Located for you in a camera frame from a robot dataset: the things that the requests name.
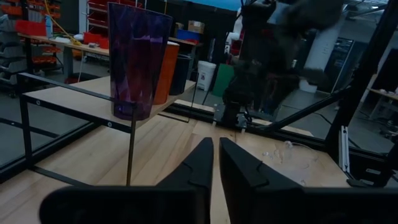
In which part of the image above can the black aluminium table frame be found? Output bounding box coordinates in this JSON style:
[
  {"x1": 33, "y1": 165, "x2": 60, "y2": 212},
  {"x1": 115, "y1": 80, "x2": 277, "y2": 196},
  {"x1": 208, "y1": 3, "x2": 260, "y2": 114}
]
[{"x1": 0, "y1": 0, "x2": 398, "y2": 189}]

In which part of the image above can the orange mug with white inside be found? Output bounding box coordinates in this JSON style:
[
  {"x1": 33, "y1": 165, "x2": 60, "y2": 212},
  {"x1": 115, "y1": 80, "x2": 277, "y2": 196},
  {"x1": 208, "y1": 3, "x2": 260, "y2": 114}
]
[{"x1": 152, "y1": 42, "x2": 181, "y2": 106}]

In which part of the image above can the clear glass cup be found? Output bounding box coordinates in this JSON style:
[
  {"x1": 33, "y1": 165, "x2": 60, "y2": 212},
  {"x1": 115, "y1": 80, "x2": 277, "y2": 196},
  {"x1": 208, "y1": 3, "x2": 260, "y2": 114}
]
[{"x1": 263, "y1": 140, "x2": 320, "y2": 186}]

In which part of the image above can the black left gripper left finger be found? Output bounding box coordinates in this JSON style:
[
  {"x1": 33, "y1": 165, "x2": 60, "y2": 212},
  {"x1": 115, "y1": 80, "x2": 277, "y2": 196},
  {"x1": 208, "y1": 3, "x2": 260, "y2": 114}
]
[{"x1": 39, "y1": 137, "x2": 215, "y2": 224}]

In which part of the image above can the yellow cord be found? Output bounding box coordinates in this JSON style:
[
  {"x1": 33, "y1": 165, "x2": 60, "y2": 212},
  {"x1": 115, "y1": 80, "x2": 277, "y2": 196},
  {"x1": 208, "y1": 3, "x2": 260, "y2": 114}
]
[{"x1": 42, "y1": 0, "x2": 82, "y2": 47}]

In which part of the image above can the blue storage bin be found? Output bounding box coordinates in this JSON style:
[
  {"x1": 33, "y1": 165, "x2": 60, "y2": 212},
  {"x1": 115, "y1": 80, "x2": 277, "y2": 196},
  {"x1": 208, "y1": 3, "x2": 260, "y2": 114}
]
[{"x1": 176, "y1": 29, "x2": 200, "y2": 42}]

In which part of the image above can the white bucket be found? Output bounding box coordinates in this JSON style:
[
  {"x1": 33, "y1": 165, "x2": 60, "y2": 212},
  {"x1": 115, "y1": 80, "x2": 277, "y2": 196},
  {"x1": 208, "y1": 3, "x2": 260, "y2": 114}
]
[{"x1": 197, "y1": 60, "x2": 217, "y2": 91}]

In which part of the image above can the black mug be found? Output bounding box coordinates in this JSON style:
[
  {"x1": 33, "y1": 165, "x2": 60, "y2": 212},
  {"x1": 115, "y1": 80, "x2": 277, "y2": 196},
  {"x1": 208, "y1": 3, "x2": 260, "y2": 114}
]
[{"x1": 169, "y1": 54, "x2": 192, "y2": 96}]

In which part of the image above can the green panel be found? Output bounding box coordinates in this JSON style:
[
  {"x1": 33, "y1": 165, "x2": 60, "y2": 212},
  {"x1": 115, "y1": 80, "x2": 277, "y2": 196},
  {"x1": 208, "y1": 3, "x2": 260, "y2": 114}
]
[{"x1": 212, "y1": 63, "x2": 234, "y2": 98}]

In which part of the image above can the wooden shelf with black frame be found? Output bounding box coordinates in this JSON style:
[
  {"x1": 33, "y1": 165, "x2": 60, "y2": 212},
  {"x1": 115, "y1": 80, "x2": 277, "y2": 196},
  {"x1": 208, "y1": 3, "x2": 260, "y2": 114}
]
[{"x1": 17, "y1": 72, "x2": 197, "y2": 188}]

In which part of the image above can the wooden workbench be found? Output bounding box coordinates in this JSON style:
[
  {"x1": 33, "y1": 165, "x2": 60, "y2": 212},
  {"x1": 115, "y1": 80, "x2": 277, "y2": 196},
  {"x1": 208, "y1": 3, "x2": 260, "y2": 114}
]
[{"x1": 17, "y1": 32, "x2": 110, "y2": 82}]

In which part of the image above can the cardboard box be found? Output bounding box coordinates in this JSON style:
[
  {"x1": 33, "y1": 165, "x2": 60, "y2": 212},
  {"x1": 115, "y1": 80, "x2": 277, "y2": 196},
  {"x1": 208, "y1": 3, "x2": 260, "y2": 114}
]
[{"x1": 187, "y1": 20, "x2": 206, "y2": 34}]

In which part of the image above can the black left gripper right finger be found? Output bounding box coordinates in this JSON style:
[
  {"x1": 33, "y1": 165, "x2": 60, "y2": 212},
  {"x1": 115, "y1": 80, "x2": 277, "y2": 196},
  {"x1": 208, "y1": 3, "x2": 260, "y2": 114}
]
[{"x1": 218, "y1": 137, "x2": 398, "y2": 224}]

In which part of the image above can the tall purple plastic tumbler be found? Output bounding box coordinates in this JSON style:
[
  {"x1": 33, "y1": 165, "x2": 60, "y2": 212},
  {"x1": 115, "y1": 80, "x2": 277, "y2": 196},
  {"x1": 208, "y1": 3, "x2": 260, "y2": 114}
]
[{"x1": 107, "y1": 2, "x2": 174, "y2": 121}]

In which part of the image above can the red storage bin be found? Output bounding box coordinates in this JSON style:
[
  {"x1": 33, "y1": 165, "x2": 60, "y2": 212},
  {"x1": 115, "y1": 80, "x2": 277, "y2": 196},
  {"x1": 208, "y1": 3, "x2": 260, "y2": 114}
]
[{"x1": 14, "y1": 19, "x2": 48, "y2": 37}]

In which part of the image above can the silver aluminium bracket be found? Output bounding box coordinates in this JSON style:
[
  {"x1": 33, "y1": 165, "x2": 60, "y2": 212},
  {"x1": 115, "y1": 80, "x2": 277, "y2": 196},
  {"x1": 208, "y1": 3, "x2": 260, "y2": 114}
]
[{"x1": 340, "y1": 125, "x2": 351, "y2": 174}]

